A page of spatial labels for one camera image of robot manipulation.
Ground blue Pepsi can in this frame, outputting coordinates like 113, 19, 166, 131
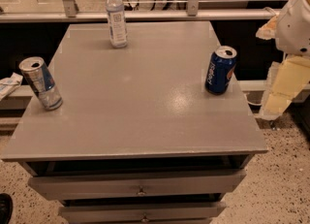
204, 46, 237, 94

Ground grey drawer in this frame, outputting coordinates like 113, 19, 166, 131
28, 170, 246, 200
59, 202, 226, 224

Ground clear blue-label plastic bottle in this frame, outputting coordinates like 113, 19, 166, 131
106, 0, 128, 48

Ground grey drawer cabinet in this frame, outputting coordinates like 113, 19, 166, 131
0, 20, 269, 224

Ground metal railing frame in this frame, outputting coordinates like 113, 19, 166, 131
0, 0, 279, 23

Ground white cable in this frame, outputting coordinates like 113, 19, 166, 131
243, 92, 264, 108

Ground black shoe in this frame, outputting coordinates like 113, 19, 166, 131
0, 193, 13, 224

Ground silver blue energy drink can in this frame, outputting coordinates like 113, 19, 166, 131
19, 56, 63, 111

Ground upper grey drawer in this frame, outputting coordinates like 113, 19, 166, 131
28, 170, 246, 200

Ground white crumpled packet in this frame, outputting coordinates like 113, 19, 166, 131
0, 73, 23, 101

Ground lower grey drawer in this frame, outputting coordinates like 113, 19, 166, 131
59, 202, 226, 224

